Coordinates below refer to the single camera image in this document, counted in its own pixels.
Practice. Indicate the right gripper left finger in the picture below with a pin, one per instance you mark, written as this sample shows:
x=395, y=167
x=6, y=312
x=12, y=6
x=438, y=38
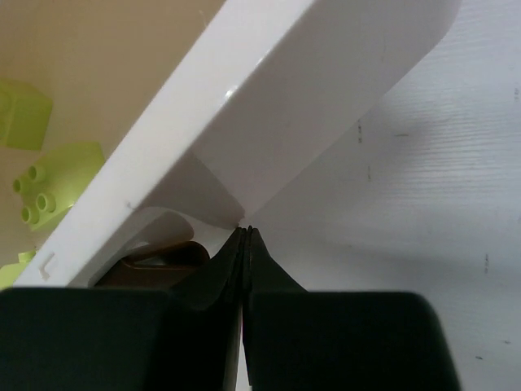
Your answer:
x=180, y=338

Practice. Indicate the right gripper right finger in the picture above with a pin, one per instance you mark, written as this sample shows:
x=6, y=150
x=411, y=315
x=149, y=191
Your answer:
x=301, y=340

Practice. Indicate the brown top drawer tab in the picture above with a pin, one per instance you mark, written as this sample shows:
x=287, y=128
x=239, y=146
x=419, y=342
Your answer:
x=160, y=267

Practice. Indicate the white top drawer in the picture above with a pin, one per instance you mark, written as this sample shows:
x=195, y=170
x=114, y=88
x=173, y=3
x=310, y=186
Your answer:
x=204, y=110

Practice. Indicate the small lime lego brick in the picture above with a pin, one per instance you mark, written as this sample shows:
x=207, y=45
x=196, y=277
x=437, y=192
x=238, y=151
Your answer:
x=25, y=114

